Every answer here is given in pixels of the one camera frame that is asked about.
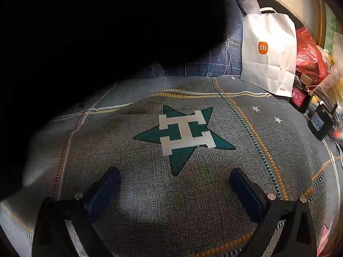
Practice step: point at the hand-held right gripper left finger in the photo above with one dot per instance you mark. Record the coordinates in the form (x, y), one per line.
(103, 192)

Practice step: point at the black pants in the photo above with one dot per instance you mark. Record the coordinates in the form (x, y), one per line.
(107, 37)

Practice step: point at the white paper bag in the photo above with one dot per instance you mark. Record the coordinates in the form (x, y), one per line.
(268, 53)

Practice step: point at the black box with pink label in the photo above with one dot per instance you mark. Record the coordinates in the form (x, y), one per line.
(300, 98)

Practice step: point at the clear yellowish plastic bag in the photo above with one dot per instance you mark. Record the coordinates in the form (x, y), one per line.
(333, 80)

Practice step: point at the black box with blue label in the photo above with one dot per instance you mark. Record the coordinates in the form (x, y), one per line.
(320, 121)

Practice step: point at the red plastic bag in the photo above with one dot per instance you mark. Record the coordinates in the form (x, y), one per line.
(308, 53)

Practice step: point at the blue plaid quilt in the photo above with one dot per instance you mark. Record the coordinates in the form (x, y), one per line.
(230, 50)

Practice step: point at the grey star print bed sheet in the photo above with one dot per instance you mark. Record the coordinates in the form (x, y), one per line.
(166, 206)

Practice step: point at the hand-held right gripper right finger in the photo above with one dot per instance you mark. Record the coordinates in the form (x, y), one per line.
(245, 192)

